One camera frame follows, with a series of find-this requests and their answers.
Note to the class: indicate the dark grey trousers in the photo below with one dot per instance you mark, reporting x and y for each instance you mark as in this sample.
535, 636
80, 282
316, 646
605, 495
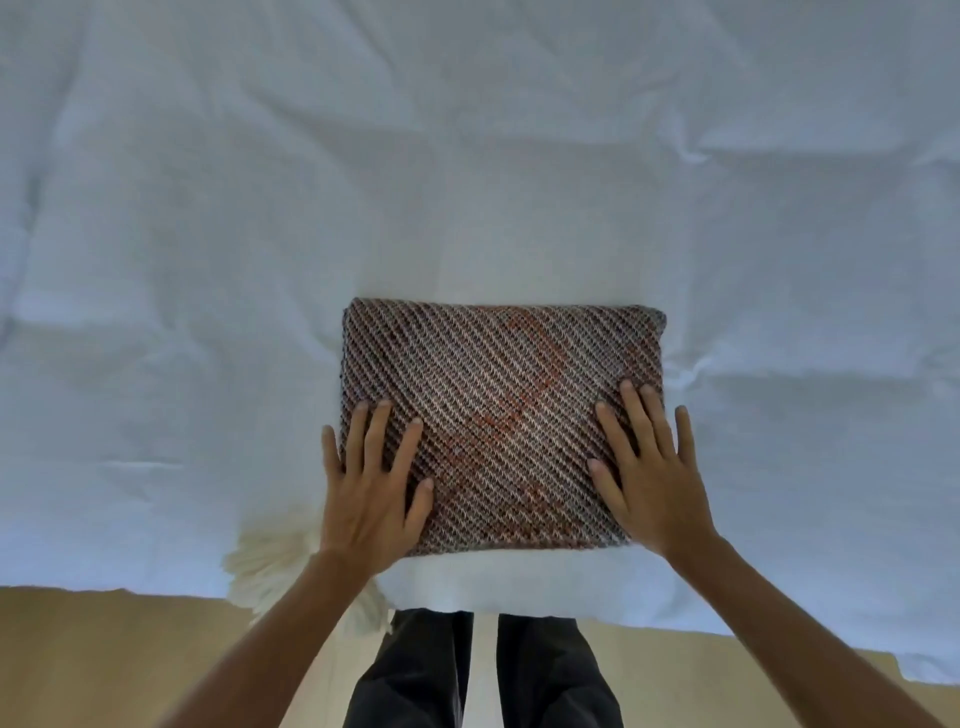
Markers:
540, 667

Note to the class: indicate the person's right middle finger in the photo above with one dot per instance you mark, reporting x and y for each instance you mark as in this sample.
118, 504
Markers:
639, 420

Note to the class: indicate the person's left hand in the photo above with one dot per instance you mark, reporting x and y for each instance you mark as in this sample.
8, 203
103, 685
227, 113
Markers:
364, 517

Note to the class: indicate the brown woven blanket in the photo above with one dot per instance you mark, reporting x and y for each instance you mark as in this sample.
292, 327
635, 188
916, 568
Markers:
502, 405

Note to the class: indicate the person's left little finger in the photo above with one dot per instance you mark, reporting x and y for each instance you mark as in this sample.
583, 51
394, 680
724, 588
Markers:
332, 457

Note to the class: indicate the person's left middle finger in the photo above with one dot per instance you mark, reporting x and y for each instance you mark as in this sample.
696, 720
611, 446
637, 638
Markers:
380, 439

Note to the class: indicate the person's right thumb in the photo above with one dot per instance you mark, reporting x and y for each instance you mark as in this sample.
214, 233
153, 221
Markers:
606, 487

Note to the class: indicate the person's right forearm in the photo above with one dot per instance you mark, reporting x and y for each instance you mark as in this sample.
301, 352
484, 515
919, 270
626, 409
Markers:
780, 637

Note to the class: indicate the white bed cover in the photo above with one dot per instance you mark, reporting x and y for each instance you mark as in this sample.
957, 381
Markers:
480, 165

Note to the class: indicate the person's right little finger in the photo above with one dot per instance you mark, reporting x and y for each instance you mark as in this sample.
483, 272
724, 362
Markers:
687, 439

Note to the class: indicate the person's left forearm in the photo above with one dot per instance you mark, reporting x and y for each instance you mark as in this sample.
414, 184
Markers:
270, 645

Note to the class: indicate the person's left thumb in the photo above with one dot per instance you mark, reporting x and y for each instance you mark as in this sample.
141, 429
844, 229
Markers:
422, 506

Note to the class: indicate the cream tassel fringe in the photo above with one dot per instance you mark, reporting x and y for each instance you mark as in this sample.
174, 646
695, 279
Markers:
262, 559

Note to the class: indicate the person's right hand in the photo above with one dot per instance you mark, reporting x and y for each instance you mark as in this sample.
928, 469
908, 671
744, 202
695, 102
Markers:
660, 502

